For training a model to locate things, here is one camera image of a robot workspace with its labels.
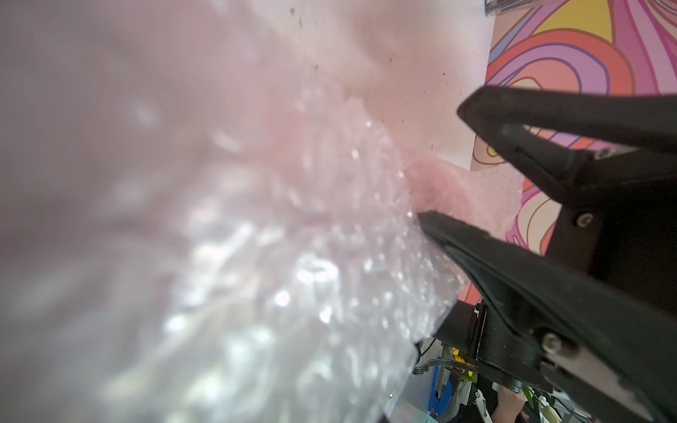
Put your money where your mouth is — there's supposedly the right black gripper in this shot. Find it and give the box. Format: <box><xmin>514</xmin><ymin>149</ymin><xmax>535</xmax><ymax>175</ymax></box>
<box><xmin>419</xmin><ymin>86</ymin><xmax>676</xmax><ymax>422</ymax></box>

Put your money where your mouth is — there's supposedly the bubble wrap sheet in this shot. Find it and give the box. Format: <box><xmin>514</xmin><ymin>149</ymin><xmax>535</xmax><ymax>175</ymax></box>
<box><xmin>1</xmin><ymin>1</ymin><xmax>523</xmax><ymax>422</ymax></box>

